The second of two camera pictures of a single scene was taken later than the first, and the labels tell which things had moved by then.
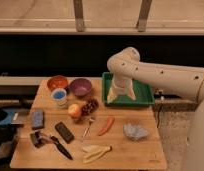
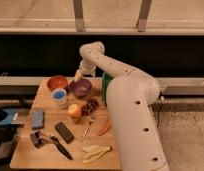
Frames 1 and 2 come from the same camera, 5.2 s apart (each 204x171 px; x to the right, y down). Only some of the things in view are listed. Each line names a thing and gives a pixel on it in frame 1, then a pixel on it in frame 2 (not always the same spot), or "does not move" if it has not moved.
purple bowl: (81, 86) does not move
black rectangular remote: (65, 132) does not move
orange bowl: (57, 82) does not move
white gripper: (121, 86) -> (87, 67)
